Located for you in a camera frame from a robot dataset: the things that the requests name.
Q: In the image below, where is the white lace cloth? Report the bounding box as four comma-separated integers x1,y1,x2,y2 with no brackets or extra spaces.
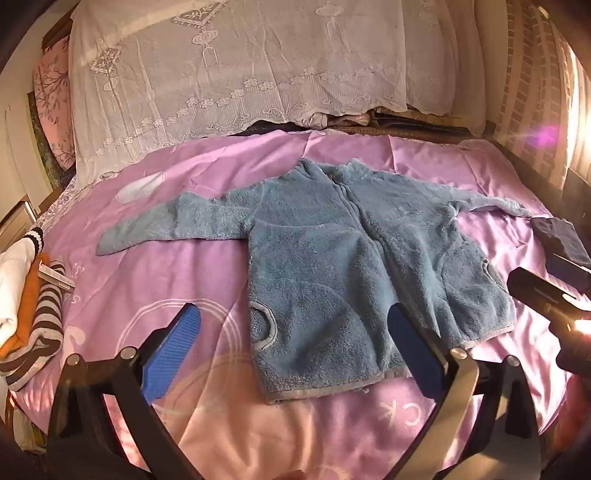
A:
69,0,490,190

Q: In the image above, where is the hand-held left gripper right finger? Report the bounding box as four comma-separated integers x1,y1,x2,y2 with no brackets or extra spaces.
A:
383,305,541,480

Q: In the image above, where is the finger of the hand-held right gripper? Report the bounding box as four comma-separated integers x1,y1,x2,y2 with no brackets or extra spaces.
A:
507,268,580,326
547,251,591,296

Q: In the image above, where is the brick patterned curtain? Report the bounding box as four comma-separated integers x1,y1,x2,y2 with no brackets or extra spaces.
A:
499,0,583,190

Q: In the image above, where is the green patterned panel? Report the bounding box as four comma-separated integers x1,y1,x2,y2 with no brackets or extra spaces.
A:
27,92,63,191

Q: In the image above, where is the brown striped folded garment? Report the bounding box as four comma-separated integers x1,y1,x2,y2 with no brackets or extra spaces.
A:
0,261,64,393

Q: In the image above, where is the pink bed sheet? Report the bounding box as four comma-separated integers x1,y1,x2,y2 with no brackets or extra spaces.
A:
9,129,583,480

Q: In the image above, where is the blue fleece jacket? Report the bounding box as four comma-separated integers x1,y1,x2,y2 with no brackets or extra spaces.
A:
96,157,536,407

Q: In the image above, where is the white folded garment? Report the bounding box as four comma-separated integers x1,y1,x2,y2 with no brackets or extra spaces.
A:
0,226,44,344

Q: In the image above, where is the orange folded garment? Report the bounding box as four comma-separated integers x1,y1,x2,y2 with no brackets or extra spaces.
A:
0,251,51,361

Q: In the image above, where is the white paper tag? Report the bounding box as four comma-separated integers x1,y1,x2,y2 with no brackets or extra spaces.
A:
39,261,75,292

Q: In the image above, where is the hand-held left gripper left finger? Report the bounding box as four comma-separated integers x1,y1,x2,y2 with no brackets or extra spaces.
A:
46,302,204,480

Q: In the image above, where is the pink floral cloth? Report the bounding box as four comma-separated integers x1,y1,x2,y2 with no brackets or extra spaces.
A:
33,39,77,171

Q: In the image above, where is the navy folded cloth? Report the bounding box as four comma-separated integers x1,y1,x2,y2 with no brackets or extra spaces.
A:
530,217,591,291

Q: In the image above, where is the purple floral bed sheet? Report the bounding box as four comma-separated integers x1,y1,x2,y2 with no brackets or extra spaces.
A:
31,173,80,232

